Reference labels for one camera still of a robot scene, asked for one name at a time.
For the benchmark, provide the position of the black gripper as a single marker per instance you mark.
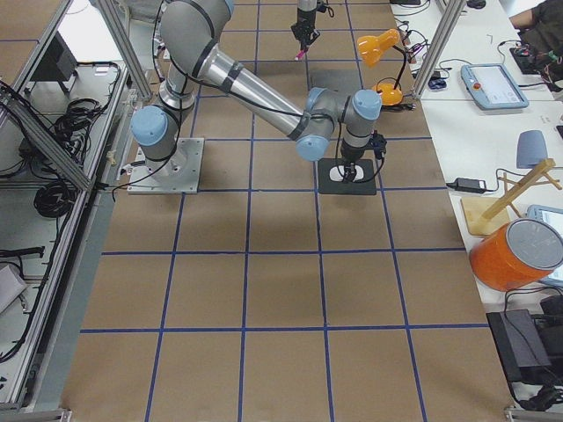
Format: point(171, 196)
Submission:
point(304, 19)
point(351, 159)

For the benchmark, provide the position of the white computer mouse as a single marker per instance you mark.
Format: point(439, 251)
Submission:
point(341, 173)

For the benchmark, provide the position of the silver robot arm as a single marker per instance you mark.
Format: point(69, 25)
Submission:
point(306, 12)
point(191, 31)

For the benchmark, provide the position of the black mousepad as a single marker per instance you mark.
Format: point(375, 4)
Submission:
point(367, 186)

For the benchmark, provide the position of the orange desk lamp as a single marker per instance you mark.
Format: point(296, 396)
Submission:
point(371, 49)

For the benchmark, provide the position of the black power adapter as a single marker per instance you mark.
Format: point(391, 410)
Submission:
point(470, 185)

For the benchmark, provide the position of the wooden stand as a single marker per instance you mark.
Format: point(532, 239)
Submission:
point(483, 215)

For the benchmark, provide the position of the blue teach pendant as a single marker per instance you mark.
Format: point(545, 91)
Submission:
point(492, 87)

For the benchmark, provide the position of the orange cylinder container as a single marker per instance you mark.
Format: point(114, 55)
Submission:
point(518, 253)

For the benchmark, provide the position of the black box on desk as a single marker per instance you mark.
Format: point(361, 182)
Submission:
point(521, 351)

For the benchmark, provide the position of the grey aluminium frame post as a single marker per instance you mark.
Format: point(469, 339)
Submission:
point(440, 39)

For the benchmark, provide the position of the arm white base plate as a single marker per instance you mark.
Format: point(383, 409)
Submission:
point(181, 174)

